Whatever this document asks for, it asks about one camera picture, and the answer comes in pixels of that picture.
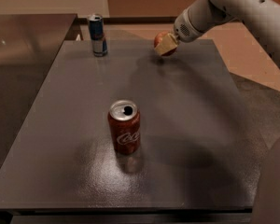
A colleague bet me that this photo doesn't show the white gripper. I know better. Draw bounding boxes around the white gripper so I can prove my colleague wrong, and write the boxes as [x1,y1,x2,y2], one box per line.
[154,8,206,56]

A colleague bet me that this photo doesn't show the red apple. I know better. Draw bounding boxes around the red apple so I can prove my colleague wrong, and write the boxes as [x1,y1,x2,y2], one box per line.
[153,31,178,57]

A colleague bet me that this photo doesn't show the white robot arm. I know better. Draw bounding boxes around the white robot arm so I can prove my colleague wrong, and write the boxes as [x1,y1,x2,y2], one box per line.
[154,0,280,69]

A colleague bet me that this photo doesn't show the blue silver redbull can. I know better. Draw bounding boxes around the blue silver redbull can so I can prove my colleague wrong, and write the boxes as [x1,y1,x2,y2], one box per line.
[87,14,107,57]

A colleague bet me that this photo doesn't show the red coca-cola can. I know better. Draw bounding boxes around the red coca-cola can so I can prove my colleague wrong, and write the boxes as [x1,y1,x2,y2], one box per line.
[107,100,140,155]

